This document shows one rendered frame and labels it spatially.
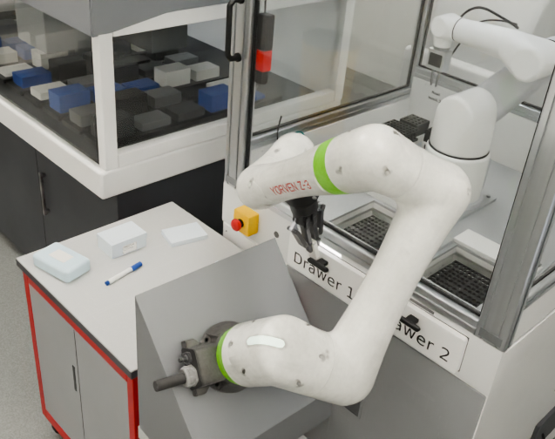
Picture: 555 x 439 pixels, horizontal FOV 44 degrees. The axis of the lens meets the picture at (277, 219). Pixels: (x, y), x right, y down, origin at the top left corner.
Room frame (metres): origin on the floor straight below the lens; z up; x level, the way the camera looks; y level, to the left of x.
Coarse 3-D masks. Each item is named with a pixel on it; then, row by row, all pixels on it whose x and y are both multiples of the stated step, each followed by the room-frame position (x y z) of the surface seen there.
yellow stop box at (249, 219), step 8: (240, 208) 1.84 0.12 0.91; (248, 208) 1.85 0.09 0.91; (240, 216) 1.81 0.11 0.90; (248, 216) 1.80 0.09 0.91; (256, 216) 1.81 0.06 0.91; (248, 224) 1.79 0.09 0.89; (256, 224) 1.81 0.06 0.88; (240, 232) 1.81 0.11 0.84; (248, 232) 1.79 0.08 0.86; (256, 232) 1.82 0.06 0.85
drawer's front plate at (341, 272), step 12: (288, 252) 1.70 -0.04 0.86; (300, 252) 1.67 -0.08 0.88; (324, 252) 1.62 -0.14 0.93; (300, 264) 1.67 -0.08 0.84; (336, 264) 1.58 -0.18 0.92; (348, 264) 1.57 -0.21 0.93; (312, 276) 1.63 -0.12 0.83; (336, 276) 1.57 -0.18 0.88; (348, 276) 1.55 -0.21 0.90; (360, 276) 1.52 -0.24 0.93; (348, 288) 1.54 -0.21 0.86; (348, 300) 1.54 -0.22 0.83
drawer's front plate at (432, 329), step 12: (408, 312) 1.40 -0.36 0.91; (420, 312) 1.39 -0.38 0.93; (420, 324) 1.38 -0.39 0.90; (432, 324) 1.35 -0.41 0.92; (444, 324) 1.35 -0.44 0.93; (408, 336) 1.39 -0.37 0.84; (432, 336) 1.35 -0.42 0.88; (444, 336) 1.33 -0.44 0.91; (456, 336) 1.31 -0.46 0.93; (420, 348) 1.36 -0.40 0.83; (432, 348) 1.34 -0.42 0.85; (456, 348) 1.30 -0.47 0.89; (456, 360) 1.29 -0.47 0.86
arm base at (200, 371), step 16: (208, 336) 1.09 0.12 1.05; (192, 352) 1.02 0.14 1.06; (208, 352) 1.02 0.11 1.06; (192, 368) 1.00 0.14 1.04; (208, 368) 1.00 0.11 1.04; (160, 384) 0.95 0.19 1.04; (176, 384) 0.97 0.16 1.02; (192, 384) 0.98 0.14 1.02; (208, 384) 0.99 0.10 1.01; (224, 384) 1.02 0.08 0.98
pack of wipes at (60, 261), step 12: (48, 252) 1.66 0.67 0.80; (60, 252) 1.67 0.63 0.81; (72, 252) 1.68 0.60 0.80; (36, 264) 1.64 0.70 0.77; (48, 264) 1.61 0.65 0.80; (60, 264) 1.61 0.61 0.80; (72, 264) 1.62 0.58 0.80; (84, 264) 1.63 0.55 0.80; (60, 276) 1.59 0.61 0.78; (72, 276) 1.59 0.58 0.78
